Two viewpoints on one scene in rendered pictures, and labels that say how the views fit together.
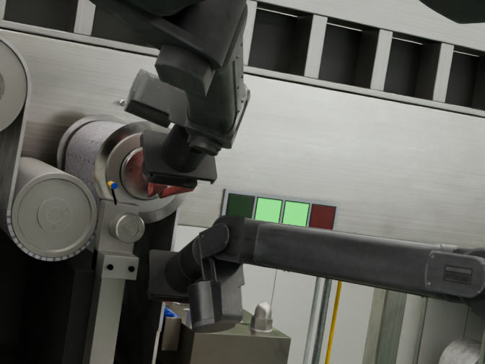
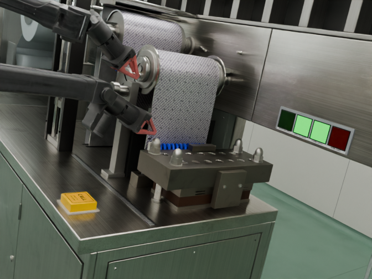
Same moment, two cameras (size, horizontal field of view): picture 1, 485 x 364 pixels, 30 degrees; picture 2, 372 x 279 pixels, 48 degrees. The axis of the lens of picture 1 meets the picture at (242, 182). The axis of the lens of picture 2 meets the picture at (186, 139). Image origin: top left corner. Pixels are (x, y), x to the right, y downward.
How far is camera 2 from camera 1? 1.58 m
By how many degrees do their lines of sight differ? 75
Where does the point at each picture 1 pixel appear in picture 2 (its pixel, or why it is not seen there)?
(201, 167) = (117, 58)
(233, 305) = (88, 120)
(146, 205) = (142, 84)
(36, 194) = (122, 76)
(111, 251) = not seen: hidden behind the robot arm
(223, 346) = (147, 161)
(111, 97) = (237, 50)
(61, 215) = not seen: hidden behind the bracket
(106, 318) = (117, 131)
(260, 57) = (339, 23)
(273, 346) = (163, 170)
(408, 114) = not seen: outside the picture
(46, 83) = (216, 44)
